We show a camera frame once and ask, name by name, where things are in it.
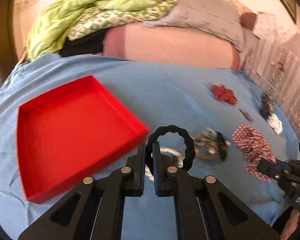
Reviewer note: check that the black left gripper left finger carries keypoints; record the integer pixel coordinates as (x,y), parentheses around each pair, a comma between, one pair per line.
(94,208)

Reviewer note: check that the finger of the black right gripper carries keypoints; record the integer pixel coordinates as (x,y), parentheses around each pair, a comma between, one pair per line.
(271,169)

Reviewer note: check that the small red striped hair clip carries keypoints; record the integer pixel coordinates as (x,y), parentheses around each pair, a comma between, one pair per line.
(247,115)

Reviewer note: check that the black garment under duvet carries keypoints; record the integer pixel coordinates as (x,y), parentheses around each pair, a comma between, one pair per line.
(90,44)

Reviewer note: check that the red dotted scrunchie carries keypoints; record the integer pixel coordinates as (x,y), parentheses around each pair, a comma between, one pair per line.
(221,93)

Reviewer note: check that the striped floral pillow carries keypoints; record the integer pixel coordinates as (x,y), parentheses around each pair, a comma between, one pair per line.
(277,71)

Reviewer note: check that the red white checked scrunchie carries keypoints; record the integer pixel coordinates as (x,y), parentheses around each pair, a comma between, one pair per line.
(251,143)

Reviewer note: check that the green quilted duvet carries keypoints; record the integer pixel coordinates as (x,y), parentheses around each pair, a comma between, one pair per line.
(75,19)

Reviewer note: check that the light blue blanket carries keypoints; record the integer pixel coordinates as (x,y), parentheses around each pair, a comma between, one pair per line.
(159,95)

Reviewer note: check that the grey pillow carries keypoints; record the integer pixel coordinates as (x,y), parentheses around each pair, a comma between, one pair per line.
(219,18)

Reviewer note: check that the pink bed sheet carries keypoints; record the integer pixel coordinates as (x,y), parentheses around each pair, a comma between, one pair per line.
(170,45)

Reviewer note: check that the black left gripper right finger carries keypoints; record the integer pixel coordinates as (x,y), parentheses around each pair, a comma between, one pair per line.
(205,208)

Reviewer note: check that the red shallow tray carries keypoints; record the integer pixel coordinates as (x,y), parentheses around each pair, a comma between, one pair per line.
(71,132)

